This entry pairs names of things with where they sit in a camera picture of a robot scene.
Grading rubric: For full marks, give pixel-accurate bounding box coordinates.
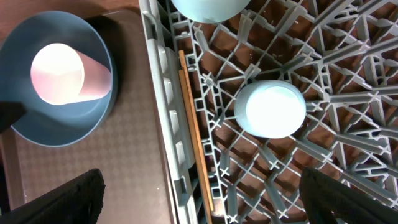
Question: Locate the pink cup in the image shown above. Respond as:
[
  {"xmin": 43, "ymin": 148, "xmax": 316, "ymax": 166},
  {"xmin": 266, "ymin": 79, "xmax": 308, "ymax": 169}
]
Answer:
[{"xmin": 30, "ymin": 43, "xmax": 112, "ymax": 105}]

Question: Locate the light blue bowl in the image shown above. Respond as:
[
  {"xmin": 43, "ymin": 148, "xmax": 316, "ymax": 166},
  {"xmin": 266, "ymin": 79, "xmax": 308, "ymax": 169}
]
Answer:
[{"xmin": 172, "ymin": 0, "xmax": 250, "ymax": 24}]

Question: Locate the brown serving tray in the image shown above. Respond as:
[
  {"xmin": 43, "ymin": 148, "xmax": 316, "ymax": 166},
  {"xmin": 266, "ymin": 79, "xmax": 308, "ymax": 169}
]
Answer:
[{"xmin": 1, "ymin": 9, "xmax": 174, "ymax": 223}]

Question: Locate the light blue cup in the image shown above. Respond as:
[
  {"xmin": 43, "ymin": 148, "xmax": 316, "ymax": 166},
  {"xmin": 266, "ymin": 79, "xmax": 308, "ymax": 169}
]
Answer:
[{"xmin": 234, "ymin": 80, "xmax": 307, "ymax": 139}]

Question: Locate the wooden chopstick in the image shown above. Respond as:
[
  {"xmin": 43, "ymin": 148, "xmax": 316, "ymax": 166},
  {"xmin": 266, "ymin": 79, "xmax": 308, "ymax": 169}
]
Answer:
[
  {"xmin": 178, "ymin": 70, "xmax": 213, "ymax": 224},
  {"xmin": 178, "ymin": 50, "xmax": 214, "ymax": 213}
]

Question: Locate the grey dishwasher rack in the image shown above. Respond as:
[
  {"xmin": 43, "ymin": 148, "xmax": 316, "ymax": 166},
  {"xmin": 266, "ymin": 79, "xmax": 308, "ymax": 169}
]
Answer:
[{"xmin": 139, "ymin": 0, "xmax": 397, "ymax": 223}]

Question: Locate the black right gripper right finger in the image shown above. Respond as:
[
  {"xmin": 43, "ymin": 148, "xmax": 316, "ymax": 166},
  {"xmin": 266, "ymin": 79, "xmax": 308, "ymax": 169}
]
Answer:
[{"xmin": 299, "ymin": 167, "xmax": 397, "ymax": 224}]

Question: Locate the dark blue plate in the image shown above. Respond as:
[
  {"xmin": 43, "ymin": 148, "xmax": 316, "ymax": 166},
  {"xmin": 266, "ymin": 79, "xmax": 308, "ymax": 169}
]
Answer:
[{"xmin": 1, "ymin": 11, "xmax": 118, "ymax": 147}]

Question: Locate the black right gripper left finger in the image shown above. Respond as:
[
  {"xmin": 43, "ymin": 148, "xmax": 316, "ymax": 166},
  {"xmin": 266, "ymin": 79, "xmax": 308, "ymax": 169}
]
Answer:
[{"xmin": 1, "ymin": 169, "xmax": 106, "ymax": 224}]

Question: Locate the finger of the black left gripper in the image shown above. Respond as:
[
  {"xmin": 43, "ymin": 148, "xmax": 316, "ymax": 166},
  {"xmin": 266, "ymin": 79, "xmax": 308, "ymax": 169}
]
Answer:
[{"xmin": 0, "ymin": 101, "xmax": 27, "ymax": 132}]

